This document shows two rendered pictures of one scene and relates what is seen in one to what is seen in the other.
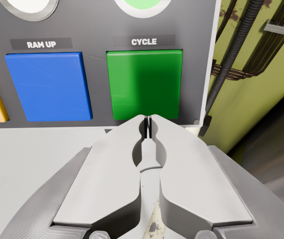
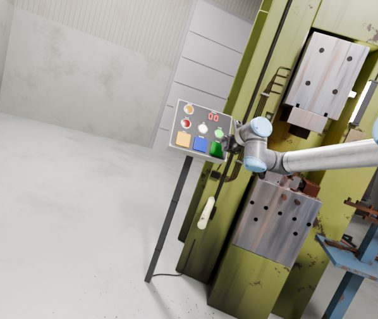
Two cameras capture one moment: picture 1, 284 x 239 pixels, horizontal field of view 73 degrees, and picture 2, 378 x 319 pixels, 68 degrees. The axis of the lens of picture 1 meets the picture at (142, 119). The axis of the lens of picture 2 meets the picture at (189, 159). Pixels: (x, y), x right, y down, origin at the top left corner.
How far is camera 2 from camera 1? 1.42 m
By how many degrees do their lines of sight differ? 48
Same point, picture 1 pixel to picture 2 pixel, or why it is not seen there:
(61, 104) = (201, 147)
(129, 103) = (213, 150)
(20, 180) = (40, 264)
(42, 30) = (202, 135)
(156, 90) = (219, 149)
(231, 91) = (226, 188)
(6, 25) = (196, 132)
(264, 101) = (238, 193)
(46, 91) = (200, 143)
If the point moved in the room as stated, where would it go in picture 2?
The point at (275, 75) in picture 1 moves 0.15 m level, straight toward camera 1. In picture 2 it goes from (240, 180) to (232, 182)
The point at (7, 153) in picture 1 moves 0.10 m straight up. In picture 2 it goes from (24, 243) to (27, 230)
